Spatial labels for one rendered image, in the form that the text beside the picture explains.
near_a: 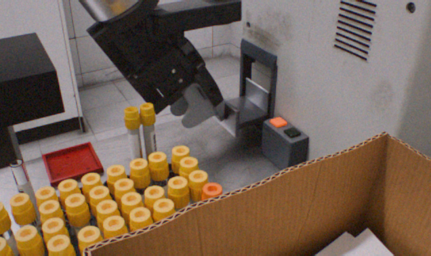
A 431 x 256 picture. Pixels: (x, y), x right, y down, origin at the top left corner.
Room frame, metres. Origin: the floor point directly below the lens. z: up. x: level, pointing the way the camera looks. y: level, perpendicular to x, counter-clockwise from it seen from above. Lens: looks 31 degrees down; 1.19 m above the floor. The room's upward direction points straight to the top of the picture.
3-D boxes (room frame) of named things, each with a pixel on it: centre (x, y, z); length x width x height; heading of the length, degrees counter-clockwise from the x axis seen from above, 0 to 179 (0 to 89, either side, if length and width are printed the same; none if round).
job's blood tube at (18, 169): (0.27, 0.18, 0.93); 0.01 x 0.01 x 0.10; 27
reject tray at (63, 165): (0.41, 0.19, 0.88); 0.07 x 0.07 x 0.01; 29
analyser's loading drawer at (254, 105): (0.52, -0.10, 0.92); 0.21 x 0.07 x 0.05; 119
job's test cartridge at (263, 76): (0.51, -0.08, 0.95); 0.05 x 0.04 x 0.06; 29
